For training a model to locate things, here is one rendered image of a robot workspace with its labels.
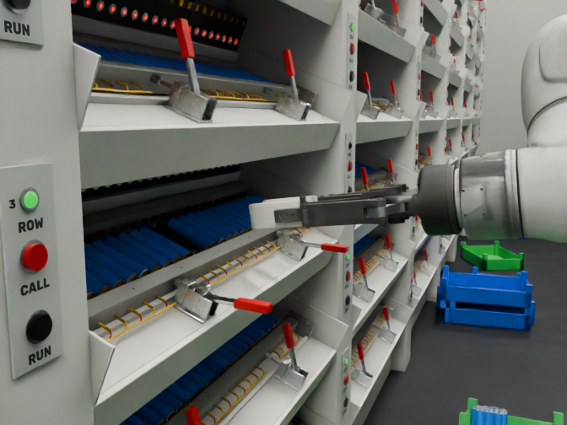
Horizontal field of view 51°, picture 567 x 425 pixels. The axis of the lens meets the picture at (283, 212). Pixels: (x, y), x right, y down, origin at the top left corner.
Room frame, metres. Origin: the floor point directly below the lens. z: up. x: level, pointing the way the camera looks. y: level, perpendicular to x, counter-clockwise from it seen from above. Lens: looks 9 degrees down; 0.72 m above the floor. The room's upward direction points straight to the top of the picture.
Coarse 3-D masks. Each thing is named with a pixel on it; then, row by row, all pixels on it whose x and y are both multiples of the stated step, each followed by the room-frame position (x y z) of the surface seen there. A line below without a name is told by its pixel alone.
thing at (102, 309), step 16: (240, 240) 0.72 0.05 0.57; (256, 240) 0.75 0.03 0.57; (272, 240) 0.81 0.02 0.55; (192, 256) 0.62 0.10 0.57; (208, 256) 0.64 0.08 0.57; (224, 256) 0.66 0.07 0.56; (240, 256) 0.72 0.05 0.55; (256, 256) 0.72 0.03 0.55; (160, 272) 0.56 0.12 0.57; (176, 272) 0.57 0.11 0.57; (192, 272) 0.60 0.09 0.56; (208, 272) 0.64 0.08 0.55; (128, 288) 0.51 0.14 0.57; (144, 288) 0.52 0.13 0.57; (160, 288) 0.54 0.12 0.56; (176, 288) 0.58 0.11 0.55; (96, 304) 0.46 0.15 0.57; (112, 304) 0.47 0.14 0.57; (128, 304) 0.50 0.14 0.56; (144, 304) 0.52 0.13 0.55; (96, 320) 0.46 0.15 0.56; (112, 320) 0.48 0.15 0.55; (144, 320) 0.49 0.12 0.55; (112, 336) 0.45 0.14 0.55
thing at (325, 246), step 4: (300, 236) 0.80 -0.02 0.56; (296, 240) 0.80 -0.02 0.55; (304, 244) 0.79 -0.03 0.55; (308, 244) 0.79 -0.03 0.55; (312, 244) 0.79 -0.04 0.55; (316, 244) 0.79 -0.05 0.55; (320, 244) 0.79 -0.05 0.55; (324, 244) 0.79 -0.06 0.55; (328, 244) 0.79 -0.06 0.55; (332, 244) 0.79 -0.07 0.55; (324, 248) 0.78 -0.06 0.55; (328, 248) 0.78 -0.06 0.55; (332, 248) 0.78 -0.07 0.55; (336, 248) 0.78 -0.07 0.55; (340, 248) 0.77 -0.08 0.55; (344, 248) 0.77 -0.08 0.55; (340, 252) 0.77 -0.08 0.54; (344, 252) 0.77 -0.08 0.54
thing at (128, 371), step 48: (144, 192) 0.72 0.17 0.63; (288, 192) 0.98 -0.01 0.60; (336, 240) 0.94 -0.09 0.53; (240, 288) 0.64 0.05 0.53; (288, 288) 0.76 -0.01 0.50; (96, 336) 0.38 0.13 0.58; (144, 336) 0.49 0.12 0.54; (192, 336) 0.51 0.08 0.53; (96, 384) 0.38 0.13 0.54; (144, 384) 0.45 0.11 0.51
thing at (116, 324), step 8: (296, 232) 0.89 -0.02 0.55; (264, 248) 0.77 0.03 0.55; (248, 256) 0.72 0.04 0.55; (232, 264) 0.68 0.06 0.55; (216, 272) 0.65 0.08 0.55; (200, 280) 0.61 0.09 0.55; (168, 296) 0.55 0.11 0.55; (152, 304) 0.53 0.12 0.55; (160, 304) 0.54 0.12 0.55; (144, 312) 0.52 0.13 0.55; (128, 320) 0.49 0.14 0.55; (112, 328) 0.47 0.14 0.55
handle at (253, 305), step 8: (208, 288) 0.55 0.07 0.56; (208, 296) 0.55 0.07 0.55; (216, 296) 0.55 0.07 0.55; (232, 304) 0.54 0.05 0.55; (240, 304) 0.53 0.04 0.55; (248, 304) 0.53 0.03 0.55; (256, 304) 0.53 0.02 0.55; (264, 304) 0.53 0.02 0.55; (272, 304) 0.53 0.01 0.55; (264, 312) 0.52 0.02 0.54
